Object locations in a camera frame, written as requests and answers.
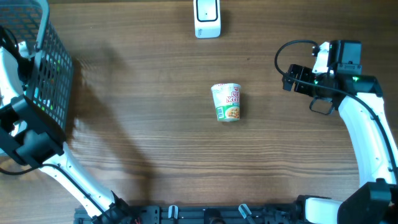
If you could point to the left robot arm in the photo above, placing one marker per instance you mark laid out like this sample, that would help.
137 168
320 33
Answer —
31 137

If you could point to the grey plastic shopping basket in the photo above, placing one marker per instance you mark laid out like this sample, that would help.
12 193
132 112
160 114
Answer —
41 67

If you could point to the white barcode scanner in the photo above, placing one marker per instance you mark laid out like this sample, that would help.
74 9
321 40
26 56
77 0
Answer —
207 18

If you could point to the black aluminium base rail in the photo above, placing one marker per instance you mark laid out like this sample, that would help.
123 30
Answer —
266 214

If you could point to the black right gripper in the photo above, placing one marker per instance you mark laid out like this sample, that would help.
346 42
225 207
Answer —
305 73

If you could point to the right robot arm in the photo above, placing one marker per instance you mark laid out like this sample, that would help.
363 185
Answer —
337 78

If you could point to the cup noodles container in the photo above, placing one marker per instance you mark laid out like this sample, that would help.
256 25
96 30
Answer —
226 98

